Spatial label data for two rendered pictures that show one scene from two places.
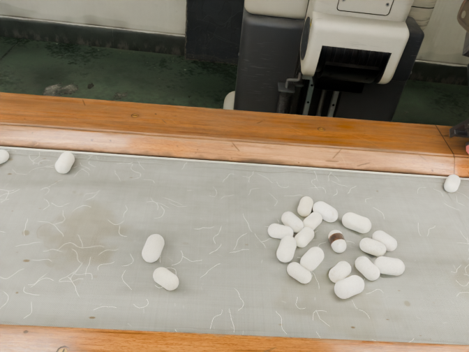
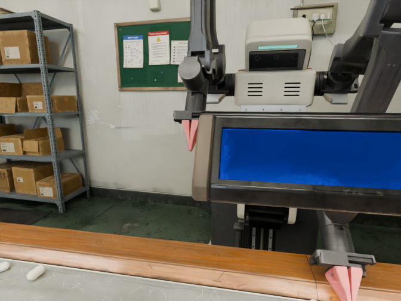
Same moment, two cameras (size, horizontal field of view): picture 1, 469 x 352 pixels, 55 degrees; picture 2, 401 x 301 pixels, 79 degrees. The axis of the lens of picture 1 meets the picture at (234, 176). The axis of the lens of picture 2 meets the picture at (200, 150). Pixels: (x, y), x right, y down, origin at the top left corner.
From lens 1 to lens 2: 0.26 m
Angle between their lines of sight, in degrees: 31
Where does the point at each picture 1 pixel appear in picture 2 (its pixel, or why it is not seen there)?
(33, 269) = not seen: outside the picture
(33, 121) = (37, 243)
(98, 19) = (158, 189)
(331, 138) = (219, 262)
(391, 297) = not seen: outside the picture
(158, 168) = (93, 280)
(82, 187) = (34, 292)
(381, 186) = not seen: outside the picture
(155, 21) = (187, 189)
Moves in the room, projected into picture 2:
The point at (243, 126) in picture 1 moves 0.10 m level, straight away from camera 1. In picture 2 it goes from (163, 251) to (177, 229)
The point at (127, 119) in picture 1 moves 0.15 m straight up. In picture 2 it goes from (92, 244) to (86, 187)
